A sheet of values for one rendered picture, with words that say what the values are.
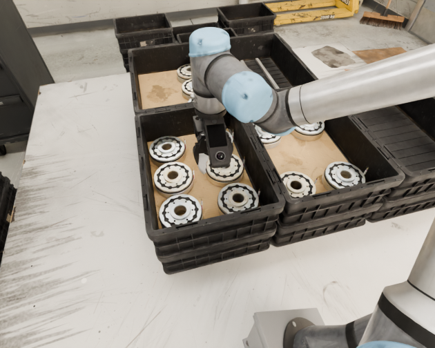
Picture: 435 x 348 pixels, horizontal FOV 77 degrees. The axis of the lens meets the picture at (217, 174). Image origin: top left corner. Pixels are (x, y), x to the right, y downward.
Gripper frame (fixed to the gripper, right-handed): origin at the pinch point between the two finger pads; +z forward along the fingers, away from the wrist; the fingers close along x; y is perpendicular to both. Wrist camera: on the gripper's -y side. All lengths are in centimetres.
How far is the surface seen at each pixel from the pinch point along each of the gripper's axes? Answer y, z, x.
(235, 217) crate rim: -19.8, -7.7, 0.0
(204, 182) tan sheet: -1.6, 2.3, 2.9
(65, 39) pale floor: 302, 85, 104
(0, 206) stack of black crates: 51, 59, 98
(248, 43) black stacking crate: 59, -5, -28
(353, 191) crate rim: -19.5, -7.6, -27.4
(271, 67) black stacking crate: 51, 2, -37
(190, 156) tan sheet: 9.0, 2.2, 5.1
